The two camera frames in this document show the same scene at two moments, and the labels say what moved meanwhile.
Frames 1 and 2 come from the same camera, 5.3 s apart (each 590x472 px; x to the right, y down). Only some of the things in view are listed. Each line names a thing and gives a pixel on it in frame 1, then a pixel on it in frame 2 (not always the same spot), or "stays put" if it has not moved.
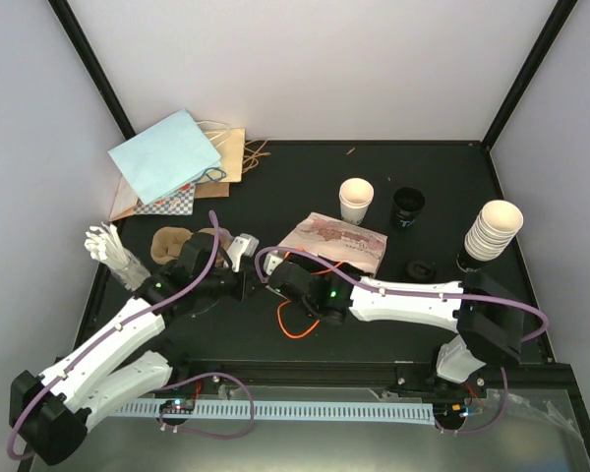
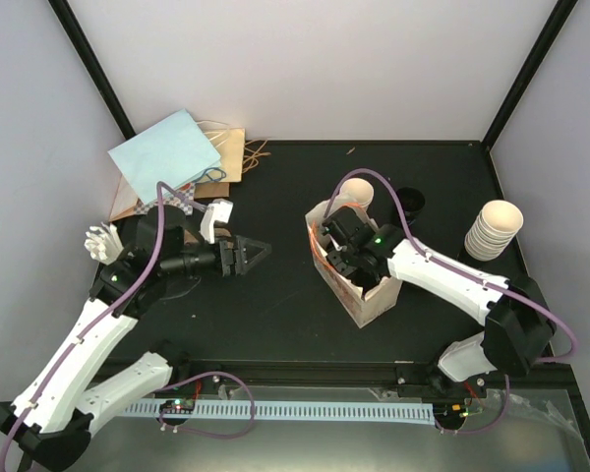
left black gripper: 246,287 to 234,264
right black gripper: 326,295 to 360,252
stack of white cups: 498,223 stays put
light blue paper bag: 167,158 stays put
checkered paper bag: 180,203 stays put
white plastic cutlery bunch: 104,245 stays put
